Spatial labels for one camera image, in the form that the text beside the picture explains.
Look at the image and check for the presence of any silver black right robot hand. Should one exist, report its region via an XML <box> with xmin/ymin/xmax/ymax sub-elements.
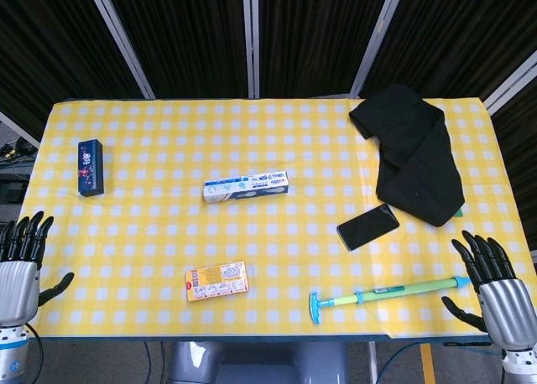
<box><xmin>441</xmin><ymin>230</ymin><xmax>537</xmax><ymax>352</ymax></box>

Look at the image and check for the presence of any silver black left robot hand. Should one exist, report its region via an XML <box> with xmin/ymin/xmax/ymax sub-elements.
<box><xmin>0</xmin><ymin>210</ymin><xmax>76</xmax><ymax>327</ymax></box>

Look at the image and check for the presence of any blue white toothpaste box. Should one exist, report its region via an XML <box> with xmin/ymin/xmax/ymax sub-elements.
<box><xmin>203</xmin><ymin>170</ymin><xmax>290</xmax><ymax>204</ymax></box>

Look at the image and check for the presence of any black cloth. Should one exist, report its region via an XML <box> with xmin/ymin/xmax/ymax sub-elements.
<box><xmin>348</xmin><ymin>83</ymin><xmax>466</xmax><ymax>228</ymax></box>

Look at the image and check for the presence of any yellow floor tape strip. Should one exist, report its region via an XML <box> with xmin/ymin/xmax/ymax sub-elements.
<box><xmin>420</xmin><ymin>344</ymin><xmax>435</xmax><ymax>384</ymax></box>

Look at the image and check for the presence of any green blue water pump toy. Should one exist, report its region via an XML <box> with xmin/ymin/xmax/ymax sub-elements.
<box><xmin>309</xmin><ymin>276</ymin><xmax>473</xmax><ymax>326</ymax></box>

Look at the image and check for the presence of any white table leg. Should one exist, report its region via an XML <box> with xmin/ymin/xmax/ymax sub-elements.
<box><xmin>368</xmin><ymin>340</ymin><xmax>379</xmax><ymax>384</ymax></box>

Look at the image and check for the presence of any dark blue patterned box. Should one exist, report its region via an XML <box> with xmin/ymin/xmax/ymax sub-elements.
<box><xmin>77</xmin><ymin>138</ymin><xmax>106</xmax><ymax>198</ymax></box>

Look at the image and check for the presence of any dark ribbed partition panel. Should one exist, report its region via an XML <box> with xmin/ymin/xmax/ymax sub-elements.
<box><xmin>492</xmin><ymin>76</ymin><xmax>537</xmax><ymax>252</ymax></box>
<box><xmin>258</xmin><ymin>0</ymin><xmax>394</xmax><ymax>99</ymax></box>
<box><xmin>102</xmin><ymin>0</ymin><xmax>253</xmax><ymax>100</ymax></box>
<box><xmin>0</xmin><ymin>0</ymin><xmax>146</xmax><ymax>130</ymax></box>
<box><xmin>361</xmin><ymin>0</ymin><xmax>537</xmax><ymax>104</ymax></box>

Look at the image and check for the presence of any black smartphone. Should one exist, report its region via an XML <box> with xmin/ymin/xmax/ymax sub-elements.
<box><xmin>336</xmin><ymin>204</ymin><xmax>400</xmax><ymax>252</ymax></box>

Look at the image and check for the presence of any orange yellow snack box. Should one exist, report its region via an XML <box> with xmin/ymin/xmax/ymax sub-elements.
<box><xmin>185</xmin><ymin>261</ymin><xmax>249</xmax><ymax>304</ymax></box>

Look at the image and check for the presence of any yellow white checkered tablecloth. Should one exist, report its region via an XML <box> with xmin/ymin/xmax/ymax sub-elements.
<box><xmin>18</xmin><ymin>96</ymin><xmax>537</xmax><ymax>341</ymax></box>

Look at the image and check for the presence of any grey robot torso base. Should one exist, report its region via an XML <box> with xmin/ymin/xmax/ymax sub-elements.
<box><xmin>169</xmin><ymin>340</ymin><xmax>349</xmax><ymax>384</ymax></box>

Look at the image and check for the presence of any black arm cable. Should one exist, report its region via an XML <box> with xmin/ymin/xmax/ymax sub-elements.
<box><xmin>23</xmin><ymin>324</ymin><xmax>44</xmax><ymax>384</ymax></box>

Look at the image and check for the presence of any blue floor cable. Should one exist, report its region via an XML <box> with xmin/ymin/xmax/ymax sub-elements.
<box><xmin>378</xmin><ymin>341</ymin><xmax>422</xmax><ymax>384</ymax></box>

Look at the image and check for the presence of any black floor equipment with cables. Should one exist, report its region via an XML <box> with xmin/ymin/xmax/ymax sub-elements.
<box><xmin>0</xmin><ymin>137</ymin><xmax>39</xmax><ymax>205</ymax></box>

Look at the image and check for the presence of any thin black floor cable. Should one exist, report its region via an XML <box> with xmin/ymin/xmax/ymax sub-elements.
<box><xmin>143</xmin><ymin>340</ymin><xmax>155</xmax><ymax>384</ymax></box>

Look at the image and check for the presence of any white partition frame post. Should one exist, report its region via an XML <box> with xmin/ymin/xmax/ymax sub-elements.
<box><xmin>0</xmin><ymin>110</ymin><xmax>42</xmax><ymax>151</ymax></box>
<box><xmin>481</xmin><ymin>50</ymin><xmax>537</xmax><ymax>117</ymax></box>
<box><xmin>242</xmin><ymin>0</ymin><xmax>261</xmax><ymax>99</ymax></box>
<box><xmin>349</xmin><ymin>0</ymin><xmax>404</xmax><ymax>98</ymax></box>
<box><xmin>85</xmin><ymin>0</ymin><xmax>157</xmax><ymax>100</ymax></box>

